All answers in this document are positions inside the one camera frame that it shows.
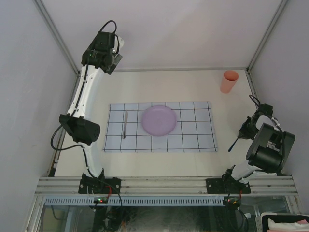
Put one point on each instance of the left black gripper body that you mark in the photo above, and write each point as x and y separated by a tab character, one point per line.
113	57

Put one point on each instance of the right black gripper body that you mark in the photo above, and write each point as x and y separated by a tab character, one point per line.
247	130

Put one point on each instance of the blue metallic spoon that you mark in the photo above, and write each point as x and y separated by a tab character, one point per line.
231	147

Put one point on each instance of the silver table knife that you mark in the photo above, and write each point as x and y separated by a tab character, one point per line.
125	124

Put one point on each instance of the pink plastic cup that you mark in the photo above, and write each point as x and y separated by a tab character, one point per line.
230	77

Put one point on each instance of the blue checkered cloth placemat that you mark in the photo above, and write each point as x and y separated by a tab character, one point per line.
194	131

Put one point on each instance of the purple plastic plate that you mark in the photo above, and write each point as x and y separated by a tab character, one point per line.
158	120

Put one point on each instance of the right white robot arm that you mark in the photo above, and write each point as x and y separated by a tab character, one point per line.
269	150

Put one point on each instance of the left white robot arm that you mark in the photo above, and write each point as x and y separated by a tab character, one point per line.
100	58

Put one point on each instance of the grey bin with cloths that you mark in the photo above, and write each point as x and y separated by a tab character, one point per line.
282	222

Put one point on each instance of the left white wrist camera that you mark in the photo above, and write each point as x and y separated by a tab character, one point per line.
119	43

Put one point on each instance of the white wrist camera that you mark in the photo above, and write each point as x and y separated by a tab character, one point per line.
119	43
263	119

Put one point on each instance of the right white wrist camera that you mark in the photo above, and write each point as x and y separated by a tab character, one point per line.
263	119

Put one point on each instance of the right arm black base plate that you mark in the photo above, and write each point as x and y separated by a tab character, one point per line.
220	186

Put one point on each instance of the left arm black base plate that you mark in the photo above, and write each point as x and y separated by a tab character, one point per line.
90	185

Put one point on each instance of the aluminium front frame rail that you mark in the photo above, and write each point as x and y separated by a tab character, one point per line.
260	186

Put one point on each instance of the blue slotted cable duct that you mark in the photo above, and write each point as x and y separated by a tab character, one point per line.
137	201

